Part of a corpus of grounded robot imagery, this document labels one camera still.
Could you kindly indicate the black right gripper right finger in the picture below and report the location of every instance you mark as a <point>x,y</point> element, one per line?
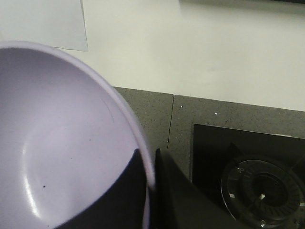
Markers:
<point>180,205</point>

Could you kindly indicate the purple plastic bowl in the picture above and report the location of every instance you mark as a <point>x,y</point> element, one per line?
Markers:
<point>66,135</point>

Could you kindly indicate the black gas stove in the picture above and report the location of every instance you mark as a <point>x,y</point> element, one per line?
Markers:
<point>257,179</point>

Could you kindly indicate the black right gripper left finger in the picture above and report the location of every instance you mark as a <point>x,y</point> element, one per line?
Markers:
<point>121,206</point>

